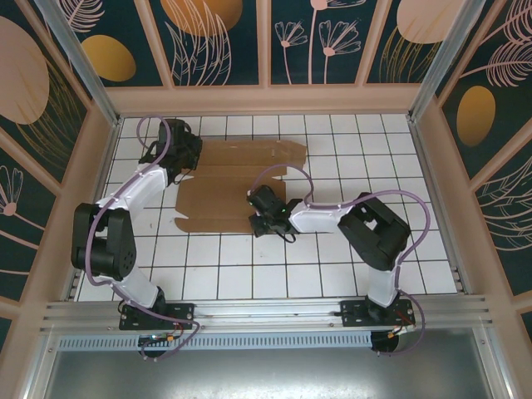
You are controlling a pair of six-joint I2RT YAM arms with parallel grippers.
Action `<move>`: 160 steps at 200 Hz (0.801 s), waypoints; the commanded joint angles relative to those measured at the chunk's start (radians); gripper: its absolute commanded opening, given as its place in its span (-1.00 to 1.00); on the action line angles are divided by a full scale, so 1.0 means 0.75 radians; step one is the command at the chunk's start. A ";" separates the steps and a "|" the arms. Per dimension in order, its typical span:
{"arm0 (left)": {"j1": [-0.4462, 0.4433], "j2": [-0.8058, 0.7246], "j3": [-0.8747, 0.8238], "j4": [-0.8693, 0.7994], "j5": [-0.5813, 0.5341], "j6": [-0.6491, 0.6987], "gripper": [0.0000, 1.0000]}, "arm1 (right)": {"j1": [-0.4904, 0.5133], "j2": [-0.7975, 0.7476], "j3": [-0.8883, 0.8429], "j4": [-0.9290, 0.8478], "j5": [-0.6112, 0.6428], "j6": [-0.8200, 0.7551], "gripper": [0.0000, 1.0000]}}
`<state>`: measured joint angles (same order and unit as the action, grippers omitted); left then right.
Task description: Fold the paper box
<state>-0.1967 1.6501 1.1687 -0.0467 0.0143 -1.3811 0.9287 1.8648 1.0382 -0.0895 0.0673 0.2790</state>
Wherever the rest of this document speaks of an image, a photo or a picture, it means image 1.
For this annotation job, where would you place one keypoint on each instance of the brown cardboard paper box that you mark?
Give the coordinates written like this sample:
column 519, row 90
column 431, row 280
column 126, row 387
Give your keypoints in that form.
column 224, row 199

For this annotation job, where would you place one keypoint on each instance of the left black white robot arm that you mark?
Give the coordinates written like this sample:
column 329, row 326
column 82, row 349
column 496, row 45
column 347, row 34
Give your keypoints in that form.
column 104, row 245

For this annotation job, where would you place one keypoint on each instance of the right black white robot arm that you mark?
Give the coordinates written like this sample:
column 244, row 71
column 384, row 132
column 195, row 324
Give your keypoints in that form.
column 374, row 232

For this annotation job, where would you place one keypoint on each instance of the grey metal sheet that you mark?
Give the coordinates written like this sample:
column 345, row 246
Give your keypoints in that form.
column 266, row 374

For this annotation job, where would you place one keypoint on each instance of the small green circuit board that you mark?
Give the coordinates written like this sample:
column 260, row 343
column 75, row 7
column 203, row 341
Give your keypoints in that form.
column 156, row 337

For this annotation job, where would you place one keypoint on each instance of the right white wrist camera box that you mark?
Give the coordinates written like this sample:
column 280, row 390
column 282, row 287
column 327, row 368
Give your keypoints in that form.
column 249, row 193

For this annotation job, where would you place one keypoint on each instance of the aluminium table side rail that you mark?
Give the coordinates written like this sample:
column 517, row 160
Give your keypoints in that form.
column 102, row 187
column 459, row 287

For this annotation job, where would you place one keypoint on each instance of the aluminium mounting rail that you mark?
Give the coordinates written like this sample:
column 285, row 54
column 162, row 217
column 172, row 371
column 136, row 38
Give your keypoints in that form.
column 266, row 311

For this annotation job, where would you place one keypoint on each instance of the aluminium frame post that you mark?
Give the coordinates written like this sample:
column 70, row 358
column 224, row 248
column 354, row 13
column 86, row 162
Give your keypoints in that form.
column 436, row 66
column 89, row 83

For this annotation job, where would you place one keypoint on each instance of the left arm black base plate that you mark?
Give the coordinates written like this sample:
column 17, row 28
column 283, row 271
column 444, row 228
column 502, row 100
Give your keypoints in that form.
column 183, row 313

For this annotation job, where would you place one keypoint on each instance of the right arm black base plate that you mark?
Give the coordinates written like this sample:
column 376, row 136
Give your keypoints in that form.
column 353, row 313

